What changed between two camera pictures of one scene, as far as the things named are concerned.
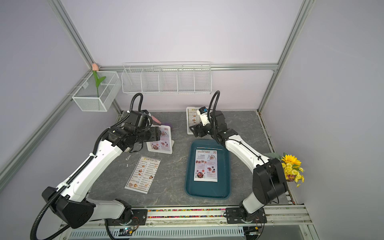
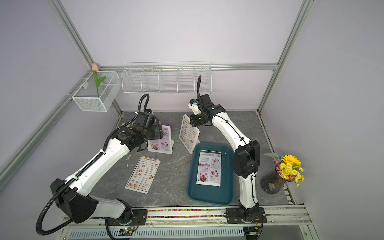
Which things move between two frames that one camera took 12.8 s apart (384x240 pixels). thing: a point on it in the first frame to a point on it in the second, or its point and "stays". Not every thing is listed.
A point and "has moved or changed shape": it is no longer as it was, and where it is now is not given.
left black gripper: [155, 134] stays
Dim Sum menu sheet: [193, 118] has moved or changed shape
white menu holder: [165, 144] stays
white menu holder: [192, 118] has moved or changed shape
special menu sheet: [206, 165] has moved or changed shape
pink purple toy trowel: [156, 120] stays
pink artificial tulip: [95, 68] stays
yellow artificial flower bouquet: [291, 166] stays
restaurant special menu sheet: [164, 143] stays
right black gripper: [195, 130] to [192, 120]
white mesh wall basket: [109, 91] stays
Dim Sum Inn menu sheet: [142, 177] stays
